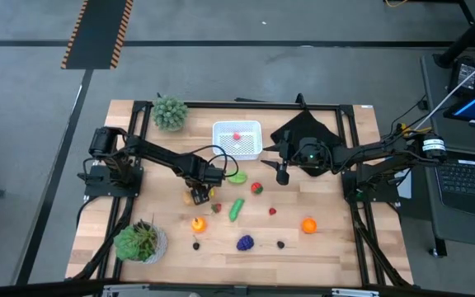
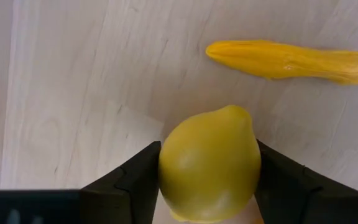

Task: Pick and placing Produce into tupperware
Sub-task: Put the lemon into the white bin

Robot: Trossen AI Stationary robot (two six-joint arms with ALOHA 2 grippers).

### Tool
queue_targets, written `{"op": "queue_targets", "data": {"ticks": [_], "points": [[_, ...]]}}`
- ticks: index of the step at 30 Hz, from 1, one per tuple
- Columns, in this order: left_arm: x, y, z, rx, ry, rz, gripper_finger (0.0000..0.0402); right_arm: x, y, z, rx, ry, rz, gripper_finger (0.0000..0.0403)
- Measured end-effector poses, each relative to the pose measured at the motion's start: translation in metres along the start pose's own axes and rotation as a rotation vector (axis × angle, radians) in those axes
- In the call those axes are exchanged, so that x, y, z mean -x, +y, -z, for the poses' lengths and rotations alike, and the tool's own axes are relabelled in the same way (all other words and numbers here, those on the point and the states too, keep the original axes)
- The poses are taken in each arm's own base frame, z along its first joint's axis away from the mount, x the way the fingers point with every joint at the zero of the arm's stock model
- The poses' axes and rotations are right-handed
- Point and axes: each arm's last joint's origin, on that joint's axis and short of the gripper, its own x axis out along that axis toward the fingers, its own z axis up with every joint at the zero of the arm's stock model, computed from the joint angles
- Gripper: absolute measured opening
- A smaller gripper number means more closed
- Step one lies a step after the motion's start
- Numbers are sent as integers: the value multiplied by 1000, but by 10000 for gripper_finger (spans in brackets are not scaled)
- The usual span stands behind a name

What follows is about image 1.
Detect silver bracket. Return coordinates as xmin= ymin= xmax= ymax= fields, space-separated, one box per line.
xmin=101 ymin=283 xmax=151 ymax=297
xmin=331 ymin=287 xmax=381 ymax=297

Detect yellow orange toy bell pepper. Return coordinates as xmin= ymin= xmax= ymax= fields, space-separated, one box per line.
xmin=190 ymin=216 xmax=208 ymax=234

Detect dark grey desk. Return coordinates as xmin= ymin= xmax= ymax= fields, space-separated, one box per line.
xmin=421 ymin=53 xmax=475 ymax=259

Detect black stand leg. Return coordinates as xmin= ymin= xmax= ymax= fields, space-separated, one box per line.
xmin=433 ymin=0 xmax=475 ymax=69

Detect purple toy grapes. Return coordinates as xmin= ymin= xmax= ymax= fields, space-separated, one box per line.
xmin=236 ymin=234 xmax=256 ymax=252

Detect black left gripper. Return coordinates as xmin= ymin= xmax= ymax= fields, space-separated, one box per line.
xmin=183 ymin=155 xmax=226 ymax=206

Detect white plastic basket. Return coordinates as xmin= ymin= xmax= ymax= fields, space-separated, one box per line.
xmin=211 ymin=120 xmax=263 ymax=162

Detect pale green bushy potted plant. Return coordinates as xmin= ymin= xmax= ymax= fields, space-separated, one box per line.
xmin=150 ymin=95 xmax=189 ymax=132

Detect black cloth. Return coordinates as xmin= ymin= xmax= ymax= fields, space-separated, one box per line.
xmin=270 ymin=109 xmax=348 ymax=177

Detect yellow plug with cable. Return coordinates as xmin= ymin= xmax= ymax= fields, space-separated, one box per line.
xmin=397 ymin=122 xmax=432 ymax=139

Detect light green toy vegetable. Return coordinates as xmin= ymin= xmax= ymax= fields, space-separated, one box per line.
xmin=226 ymin=170 xmax=249 ymax=186

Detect black power adapter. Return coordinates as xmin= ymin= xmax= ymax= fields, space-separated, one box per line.
xmin=447 ymin=56 xmax=475 ymax=94

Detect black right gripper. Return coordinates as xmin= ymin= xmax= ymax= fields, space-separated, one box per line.
xmin=261 ymin=130 xmax=336 ymax=186

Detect toy orange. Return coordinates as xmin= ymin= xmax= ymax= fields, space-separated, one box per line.
xmin=301 ymin=217 xmax=318 ymax=235

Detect black rig beam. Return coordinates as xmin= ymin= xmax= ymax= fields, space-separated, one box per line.
xmin=0 ymin=278 xmax=475 ymax=297

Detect green toy cucumber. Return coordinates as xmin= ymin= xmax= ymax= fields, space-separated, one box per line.
xmin=228 ymin=198 xmax=246 ymax=223

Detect black keyboard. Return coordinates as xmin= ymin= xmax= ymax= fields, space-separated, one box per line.
xmin=422 ymin=148 xmax=475 ymax=219

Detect black aluminium table frame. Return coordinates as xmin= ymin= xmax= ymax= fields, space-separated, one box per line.
xmin=67 ymin=92 xmax=414 ymax=289

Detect black hazard striped floor mat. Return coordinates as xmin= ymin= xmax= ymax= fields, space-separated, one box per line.
xmin=60 ymin=0 xmax=134 ymax=70

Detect white paper sheet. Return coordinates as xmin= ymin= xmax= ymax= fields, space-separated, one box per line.
xmin=397 ymin=175 xmax=414 ymax=200

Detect dark green leafy potted plant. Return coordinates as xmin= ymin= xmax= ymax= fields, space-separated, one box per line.
xmin=112 ymin=218 xmax=169 ymax=265

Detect white rod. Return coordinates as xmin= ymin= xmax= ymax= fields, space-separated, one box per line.
xmin=402 ymin=48 xmax=475 ymax=141

